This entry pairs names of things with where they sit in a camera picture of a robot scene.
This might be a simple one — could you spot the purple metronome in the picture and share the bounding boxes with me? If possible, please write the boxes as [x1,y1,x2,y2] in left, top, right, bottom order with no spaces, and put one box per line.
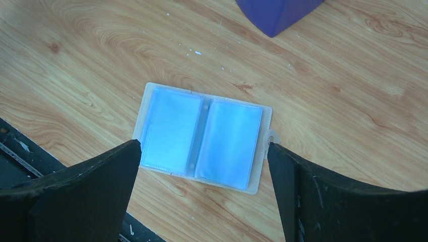
[236,0,325,37]

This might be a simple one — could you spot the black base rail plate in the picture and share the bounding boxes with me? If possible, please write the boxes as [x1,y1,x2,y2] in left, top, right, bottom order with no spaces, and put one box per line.
[1,120,161,241]

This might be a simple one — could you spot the white card holder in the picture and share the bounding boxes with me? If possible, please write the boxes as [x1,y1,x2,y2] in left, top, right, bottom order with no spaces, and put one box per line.
[133,82,278,195]

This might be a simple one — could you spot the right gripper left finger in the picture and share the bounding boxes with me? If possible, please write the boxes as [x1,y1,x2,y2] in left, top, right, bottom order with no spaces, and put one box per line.
[1,140,141,241]

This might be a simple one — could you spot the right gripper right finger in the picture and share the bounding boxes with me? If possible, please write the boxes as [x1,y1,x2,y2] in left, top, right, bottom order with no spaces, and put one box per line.
[267,143,427,241]

